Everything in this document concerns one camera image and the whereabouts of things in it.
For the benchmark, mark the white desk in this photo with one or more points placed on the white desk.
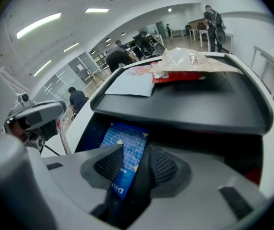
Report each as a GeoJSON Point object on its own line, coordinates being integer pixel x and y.
{"type": "Point", "coordinates": [265, 54]}
{"type": "Point", "coordinates": [202, 32]}

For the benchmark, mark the black drawer box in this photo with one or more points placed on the black drawer box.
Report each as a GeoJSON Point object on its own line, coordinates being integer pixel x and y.
{"type": "Point", "coordinates": [187, 104]}

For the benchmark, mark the blue grid-print packet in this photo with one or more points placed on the blue grid-print packet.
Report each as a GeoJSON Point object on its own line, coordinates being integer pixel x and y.
{"type": "Point", "coordinates": [127, 142]}

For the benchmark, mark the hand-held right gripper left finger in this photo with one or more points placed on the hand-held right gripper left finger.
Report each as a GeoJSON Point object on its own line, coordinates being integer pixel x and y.
{"type": "Point", "coordinates": [72, 176]}

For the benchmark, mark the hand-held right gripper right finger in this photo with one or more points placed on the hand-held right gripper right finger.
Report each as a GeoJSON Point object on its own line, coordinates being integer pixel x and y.
{"type": "Point", "coordinates": [199, 200]}

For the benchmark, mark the white pink-print packet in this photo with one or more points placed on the white pink-print packet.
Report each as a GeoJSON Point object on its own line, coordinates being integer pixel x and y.
{"type": "Point", "coordinates": [129, 85]}

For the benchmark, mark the ceiling light panel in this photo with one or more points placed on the ceiling light panel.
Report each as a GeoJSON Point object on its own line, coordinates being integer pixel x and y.
{"type": "Point", "coordinates": [71, 47]}
{"type": "Point", "coordinates": [42, 68]}
{"type": "Point", "coordinates": [97, 10]}
{"type": "Point", "coordinates": [39, 25]}

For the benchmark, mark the black office chair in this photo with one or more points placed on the black office chair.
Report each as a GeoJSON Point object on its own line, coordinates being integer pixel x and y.
{"type": "Point", "coordinates": [142, 44]}

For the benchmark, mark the round wooden side table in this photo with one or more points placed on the round wooden side table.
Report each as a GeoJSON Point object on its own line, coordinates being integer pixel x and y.
{"type": "Point", "coordinates": [92, 73]}

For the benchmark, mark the beige packet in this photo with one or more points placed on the beige packet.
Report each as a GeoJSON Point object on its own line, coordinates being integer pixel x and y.
{"type": "Point", "coordinates": [182, 59]}

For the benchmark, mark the grey-backed office chair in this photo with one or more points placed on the grey-backed office chair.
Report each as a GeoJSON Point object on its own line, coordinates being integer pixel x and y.
{"type": "Point", "coordinates": [159, 48]}

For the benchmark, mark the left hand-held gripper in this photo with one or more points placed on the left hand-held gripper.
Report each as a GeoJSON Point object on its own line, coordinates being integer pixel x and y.
{"type": "Point", "coordinates": [24, 98]}

